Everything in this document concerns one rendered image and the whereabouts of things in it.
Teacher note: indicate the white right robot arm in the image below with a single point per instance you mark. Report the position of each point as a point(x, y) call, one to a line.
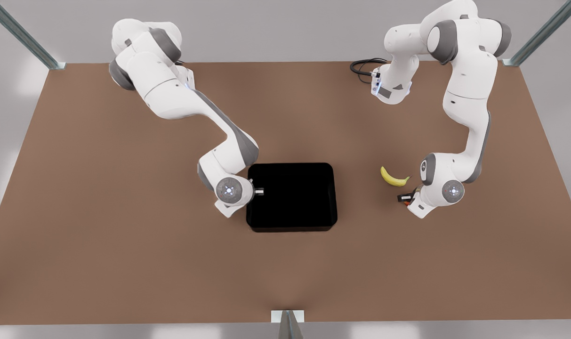
point(172, 89)

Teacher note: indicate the yellow banana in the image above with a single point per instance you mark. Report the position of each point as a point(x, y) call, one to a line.
point(392, 178)

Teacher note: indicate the silver frame post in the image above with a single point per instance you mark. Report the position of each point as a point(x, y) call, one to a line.
point(542, 33)
point(288, 325)
point(24, 35)

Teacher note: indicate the black storage box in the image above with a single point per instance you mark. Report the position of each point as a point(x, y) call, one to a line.
point(292, 197)

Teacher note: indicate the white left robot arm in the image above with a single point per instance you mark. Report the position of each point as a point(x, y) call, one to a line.
point(469, 84)

